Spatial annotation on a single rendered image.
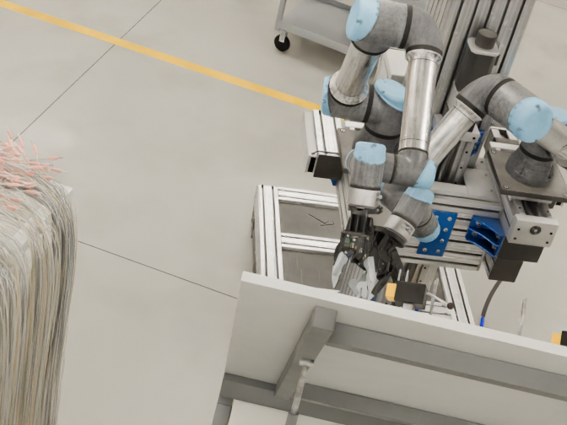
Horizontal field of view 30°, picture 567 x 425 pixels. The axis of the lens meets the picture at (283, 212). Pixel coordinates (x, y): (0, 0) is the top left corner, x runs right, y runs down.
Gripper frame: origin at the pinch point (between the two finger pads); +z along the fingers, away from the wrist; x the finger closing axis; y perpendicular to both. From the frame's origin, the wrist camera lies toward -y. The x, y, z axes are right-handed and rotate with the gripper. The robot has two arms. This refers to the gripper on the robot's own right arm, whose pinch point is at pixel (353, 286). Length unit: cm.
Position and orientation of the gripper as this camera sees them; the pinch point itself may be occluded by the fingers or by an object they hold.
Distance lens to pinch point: 259.9
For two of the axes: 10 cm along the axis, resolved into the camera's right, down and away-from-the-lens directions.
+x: 9.6, 1.5, -2.2
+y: -2.3, 0.8, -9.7
